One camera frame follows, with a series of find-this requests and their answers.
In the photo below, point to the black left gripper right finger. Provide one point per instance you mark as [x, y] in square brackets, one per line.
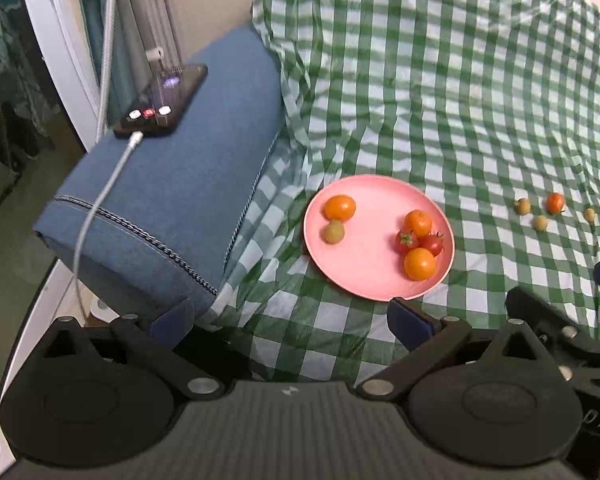
[448, 359]

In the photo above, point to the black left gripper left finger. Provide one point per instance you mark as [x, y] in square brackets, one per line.
[124, 341]

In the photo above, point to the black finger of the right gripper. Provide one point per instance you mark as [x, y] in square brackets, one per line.
[551, 326]

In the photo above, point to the red cherry tomato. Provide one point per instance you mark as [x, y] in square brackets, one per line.
[433, 243]
[404, 242]

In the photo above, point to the small orange tomato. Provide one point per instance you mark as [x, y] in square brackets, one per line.
[418, 223]

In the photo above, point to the large orange mandarin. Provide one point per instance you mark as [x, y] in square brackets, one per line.
[339, 208]

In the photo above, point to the pink round plate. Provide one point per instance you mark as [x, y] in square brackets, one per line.
[365, 263]

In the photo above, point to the small yellow-green fruit far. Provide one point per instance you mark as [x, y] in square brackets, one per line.
[590, 215]

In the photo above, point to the orange tomato with stem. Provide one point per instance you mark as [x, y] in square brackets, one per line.
[555, 203]

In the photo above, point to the black smartphone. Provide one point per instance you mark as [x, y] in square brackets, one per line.
[160, 106]

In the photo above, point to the green white checkered cloth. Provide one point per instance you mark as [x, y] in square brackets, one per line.
[475, 102]

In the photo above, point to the grey curtain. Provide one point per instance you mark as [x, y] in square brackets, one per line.
[144, 42]

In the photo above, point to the white door frame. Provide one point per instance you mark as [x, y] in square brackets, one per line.
[59, 28]

